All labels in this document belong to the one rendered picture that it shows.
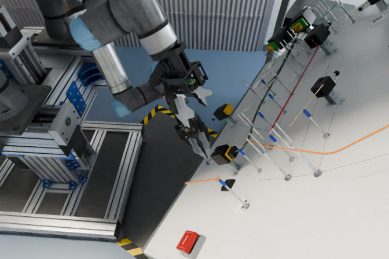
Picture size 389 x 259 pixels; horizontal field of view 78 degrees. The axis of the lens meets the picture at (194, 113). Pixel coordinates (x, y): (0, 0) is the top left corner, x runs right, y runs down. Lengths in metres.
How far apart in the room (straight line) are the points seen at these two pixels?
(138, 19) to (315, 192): 0.48
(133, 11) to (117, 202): 1.39
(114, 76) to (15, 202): 1.39
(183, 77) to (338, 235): 0.39
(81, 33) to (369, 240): 0.60
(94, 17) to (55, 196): 1.52
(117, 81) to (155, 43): 0.34
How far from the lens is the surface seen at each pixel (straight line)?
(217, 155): 0.71
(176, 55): 0.52
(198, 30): 3.02
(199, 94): 0.65
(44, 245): 2.07
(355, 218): 0.47
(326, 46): 1.00
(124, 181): 1.77
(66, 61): 1.32
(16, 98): 1.00
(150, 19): 0.51
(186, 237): 0.68
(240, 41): 3.10
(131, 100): 0.85
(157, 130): 2.24
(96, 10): 0.55
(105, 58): 0.83
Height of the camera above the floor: 1.78
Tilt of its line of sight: 49 degrees down
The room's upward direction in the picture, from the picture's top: straight up
